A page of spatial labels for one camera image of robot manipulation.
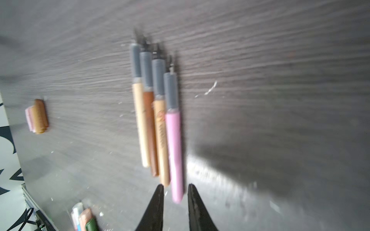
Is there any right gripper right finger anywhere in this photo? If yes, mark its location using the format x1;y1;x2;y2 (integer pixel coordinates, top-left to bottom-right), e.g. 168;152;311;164
188;184;218;231

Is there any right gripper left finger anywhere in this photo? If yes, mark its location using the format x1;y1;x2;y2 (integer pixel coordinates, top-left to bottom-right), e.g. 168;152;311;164
136;184;164;231

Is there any green capped brown pen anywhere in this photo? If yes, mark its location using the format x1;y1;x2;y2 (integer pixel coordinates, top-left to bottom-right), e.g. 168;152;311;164
85;217;99;231

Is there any pink pen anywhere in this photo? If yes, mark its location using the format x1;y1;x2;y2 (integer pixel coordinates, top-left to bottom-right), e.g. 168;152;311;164
164;60;184;204

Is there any tan pen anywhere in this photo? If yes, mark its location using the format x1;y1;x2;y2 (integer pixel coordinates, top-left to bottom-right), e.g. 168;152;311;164
152;43;171;187

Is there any tan pen cap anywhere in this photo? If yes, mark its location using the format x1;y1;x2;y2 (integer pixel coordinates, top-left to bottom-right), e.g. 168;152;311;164
31;103;49;134

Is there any dark brown pen cap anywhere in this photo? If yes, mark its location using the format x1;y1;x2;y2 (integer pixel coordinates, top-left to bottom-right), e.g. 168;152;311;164
34;99;49;128

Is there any ochre capped brown pen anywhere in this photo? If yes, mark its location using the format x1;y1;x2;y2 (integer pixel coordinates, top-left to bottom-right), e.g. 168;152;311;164
139;37;159;177

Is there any light pink pen cap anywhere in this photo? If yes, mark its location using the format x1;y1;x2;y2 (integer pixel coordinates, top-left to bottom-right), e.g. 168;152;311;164
25;106;36;133

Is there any red marker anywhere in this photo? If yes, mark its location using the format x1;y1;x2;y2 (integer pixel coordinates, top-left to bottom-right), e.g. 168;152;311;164
79;208;93;231

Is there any blue marker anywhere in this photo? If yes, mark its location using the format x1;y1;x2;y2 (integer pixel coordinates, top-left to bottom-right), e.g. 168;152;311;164
71;202;84;231

